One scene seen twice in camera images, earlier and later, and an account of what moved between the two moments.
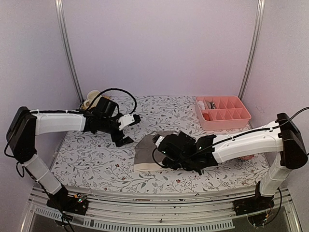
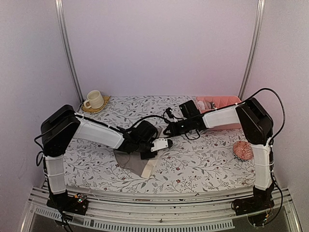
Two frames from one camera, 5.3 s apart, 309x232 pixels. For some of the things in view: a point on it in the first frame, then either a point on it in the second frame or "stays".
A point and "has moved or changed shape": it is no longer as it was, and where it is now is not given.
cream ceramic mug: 91,95 stays
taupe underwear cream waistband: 147,156 has moved or changed shape
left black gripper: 123,141 to 148,157
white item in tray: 201,104 stays
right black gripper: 185,137 to 175,133
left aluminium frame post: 61,24 stays
